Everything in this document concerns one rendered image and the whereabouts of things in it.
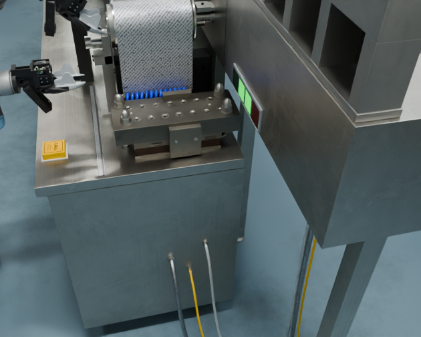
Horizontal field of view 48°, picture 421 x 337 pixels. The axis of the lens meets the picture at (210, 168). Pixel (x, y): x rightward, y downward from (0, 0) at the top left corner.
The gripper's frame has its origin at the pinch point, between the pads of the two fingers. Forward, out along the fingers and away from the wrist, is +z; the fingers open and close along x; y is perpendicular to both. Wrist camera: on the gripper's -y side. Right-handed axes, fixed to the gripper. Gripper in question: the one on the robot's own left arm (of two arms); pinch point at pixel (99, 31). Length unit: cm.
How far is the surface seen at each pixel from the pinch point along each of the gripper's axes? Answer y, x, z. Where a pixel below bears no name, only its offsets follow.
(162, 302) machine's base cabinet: -74, -32, 75
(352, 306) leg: 0, -83, 73
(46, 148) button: -37.1, -15.7, 3.0
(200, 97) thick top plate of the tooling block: 3.9, -13.1, 35.5
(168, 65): 4.9, -5.9, 22.4
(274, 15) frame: 42, -49, 14
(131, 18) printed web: 10.8, -4.8, 4.2
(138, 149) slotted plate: -17.8, -24.3, 24.0
